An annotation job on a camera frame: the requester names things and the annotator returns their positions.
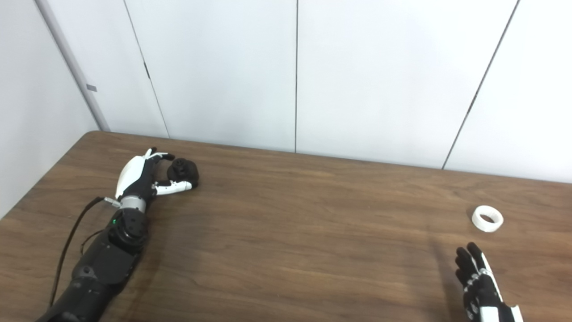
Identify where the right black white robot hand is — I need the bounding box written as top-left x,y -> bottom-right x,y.
455,242 -> 523,322

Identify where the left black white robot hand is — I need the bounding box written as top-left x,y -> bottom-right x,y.
115,148 -> 193,200

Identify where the round black part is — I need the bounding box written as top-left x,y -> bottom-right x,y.
167,158 -> 199,188

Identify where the white ring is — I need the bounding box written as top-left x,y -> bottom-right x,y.
472,205 -> 504,233

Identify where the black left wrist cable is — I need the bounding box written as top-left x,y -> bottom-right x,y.
49,196 -> 122,307

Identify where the grey wall corner trim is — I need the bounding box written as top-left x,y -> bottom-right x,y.
35,0 -> 110,132

